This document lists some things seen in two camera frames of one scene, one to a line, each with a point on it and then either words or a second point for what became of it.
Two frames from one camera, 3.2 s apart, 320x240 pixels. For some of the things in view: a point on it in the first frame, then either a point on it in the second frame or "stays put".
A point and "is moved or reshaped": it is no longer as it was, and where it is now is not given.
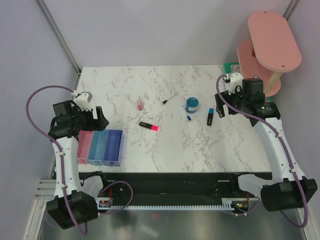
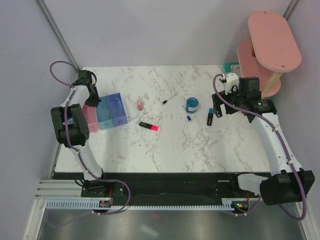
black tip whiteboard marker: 164,102 stays put
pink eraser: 140,105 stays put
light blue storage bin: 97,147 -> 103,114
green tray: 227,66 stays put
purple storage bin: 114,148 -> 117,109
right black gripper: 219,108 stays put
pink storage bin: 84,143 is moved or reshaped
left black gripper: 95,124 -> 95,102
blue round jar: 191,105 stays put
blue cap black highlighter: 210,114 stays put
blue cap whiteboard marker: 188,117 stays put
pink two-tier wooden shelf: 272,50 stays put
